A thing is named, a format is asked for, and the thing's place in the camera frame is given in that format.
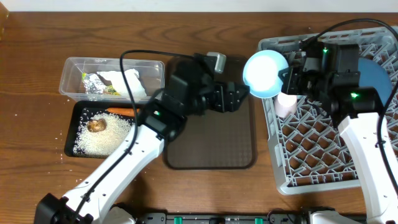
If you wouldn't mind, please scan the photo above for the pink plastic cup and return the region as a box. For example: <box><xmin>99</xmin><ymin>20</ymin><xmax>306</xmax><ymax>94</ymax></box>
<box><xmin>274</xmin><ymin>93</ymin><xmax>297</xmax><ymax>118</ymax></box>

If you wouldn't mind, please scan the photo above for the light blue bowl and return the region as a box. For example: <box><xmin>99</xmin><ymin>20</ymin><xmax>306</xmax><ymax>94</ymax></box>
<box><xmin>243</xmin><ymin>50</ymin><xmax>289</xmax><ymax>98</ymax></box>

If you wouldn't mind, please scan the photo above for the dark blue round plate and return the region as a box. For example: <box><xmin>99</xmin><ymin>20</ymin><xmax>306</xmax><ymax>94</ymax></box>
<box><xmin>358</xmin><ymin>58</ymin><xmax>392</xmax><ymax>106</ymax></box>

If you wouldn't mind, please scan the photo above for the orange carrot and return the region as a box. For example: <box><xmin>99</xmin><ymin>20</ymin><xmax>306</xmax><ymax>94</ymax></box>
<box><xmin>106</xmin><ymin>108</ymin><xmax>139</xmax><ymax>117</ymax></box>

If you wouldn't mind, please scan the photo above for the foil and yellow snack wrapper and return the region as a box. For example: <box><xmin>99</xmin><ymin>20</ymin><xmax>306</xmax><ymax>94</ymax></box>
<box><xmin>81</xmin><ymin>71</ymin><xmax>119</xmax><ymax>95</ymax></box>

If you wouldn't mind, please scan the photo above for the pile of white rice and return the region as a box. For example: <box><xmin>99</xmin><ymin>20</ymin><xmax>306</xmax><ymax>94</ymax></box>
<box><xmin>73</xmin><ymin>113</ymin><xmax>132</xmax><ymax>158</ymax></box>

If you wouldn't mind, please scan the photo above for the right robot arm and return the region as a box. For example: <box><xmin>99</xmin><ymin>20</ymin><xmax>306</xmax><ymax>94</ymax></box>
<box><xmin>280</xmin><ymin>42</ymin><xmax>397</xmax><ymax>223</ymax></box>

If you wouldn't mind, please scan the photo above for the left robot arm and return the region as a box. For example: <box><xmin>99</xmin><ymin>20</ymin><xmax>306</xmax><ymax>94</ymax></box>
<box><xmin>34</xmin><ymin>52</ymin><xmax>249</xmax><ymax>223</ymax></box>

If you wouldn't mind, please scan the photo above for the grey plastic dishwasher rack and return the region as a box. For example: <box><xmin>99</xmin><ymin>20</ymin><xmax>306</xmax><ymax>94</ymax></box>
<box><xmin>262</xmin><ymin>27</ymin><xmax>397</xmax><ymax>195</ymax></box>

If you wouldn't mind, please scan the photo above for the dark brown serving tray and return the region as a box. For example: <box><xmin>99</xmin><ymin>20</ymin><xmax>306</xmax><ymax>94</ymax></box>
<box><xmin>163</xmin><ymin>55</ymin><xmax>257</xmax><ymax>170</ymax></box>

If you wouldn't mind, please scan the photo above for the clear plastic bin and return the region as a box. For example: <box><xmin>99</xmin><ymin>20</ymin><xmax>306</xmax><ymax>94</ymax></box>
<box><xmin>59</xmin><ymin>57</ymin><xmax>165</xmax><ymax>104</ymax></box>

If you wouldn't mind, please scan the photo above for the black plastic tray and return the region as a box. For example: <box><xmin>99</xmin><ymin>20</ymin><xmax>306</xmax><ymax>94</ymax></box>
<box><xmin>64</xmin><ymin>101</ymin><xmax>132</xmax><ymax>159</ymax></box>

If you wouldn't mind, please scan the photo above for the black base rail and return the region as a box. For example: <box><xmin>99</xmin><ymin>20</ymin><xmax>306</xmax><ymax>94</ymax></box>
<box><xmin>136</xmin><ymin>210</ymin><xmax>310</xmax><ymax>224</ymax></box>

